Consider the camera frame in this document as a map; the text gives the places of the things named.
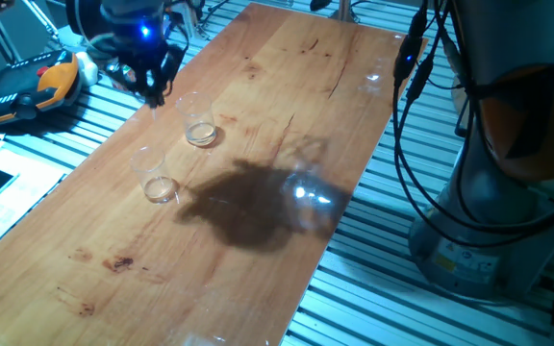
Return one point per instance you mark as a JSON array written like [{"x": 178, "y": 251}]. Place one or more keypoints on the small black object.
[{"x": 320, "y": 4}]

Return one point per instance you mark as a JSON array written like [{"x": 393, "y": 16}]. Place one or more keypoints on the white printed paper sheet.
[{"x": 32, "y": 187}]

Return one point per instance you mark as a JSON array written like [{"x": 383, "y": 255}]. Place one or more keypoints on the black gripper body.
[{"x": 142, "y": 45}]

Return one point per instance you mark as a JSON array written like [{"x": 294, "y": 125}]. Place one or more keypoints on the glass dropper with red bulb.
[{"x": 154, "y": 110}]

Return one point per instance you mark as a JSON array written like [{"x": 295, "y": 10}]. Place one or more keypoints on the clear glass beaker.
[
  {"x": 159, "y": 188},
  {"x": 200, "y": 132}
]

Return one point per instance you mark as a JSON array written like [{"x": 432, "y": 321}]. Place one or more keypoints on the thin metal tripod leg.
[{"x": 42, "y": 19}]

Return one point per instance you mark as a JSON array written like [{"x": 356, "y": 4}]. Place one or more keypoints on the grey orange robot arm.
[{"x": 508, "y": 29}]

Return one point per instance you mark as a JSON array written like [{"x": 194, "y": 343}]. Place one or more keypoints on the upright stand pole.
[{"x": 345, "y": 9}]

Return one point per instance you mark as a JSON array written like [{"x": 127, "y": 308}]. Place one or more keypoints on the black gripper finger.
[
  {"x": 171, "y": 67},
  {"x": 146, "y": 86}
]

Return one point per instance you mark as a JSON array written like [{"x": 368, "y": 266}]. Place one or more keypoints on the black round spool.
[{"x": 82, "y": 19}]

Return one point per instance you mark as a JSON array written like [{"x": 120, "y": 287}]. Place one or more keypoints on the orange black teach pendant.
[{"x": 17, "y": 86}]

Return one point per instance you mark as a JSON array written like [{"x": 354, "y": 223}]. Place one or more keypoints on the wooden board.
[{"x": 258, "y": 120}]

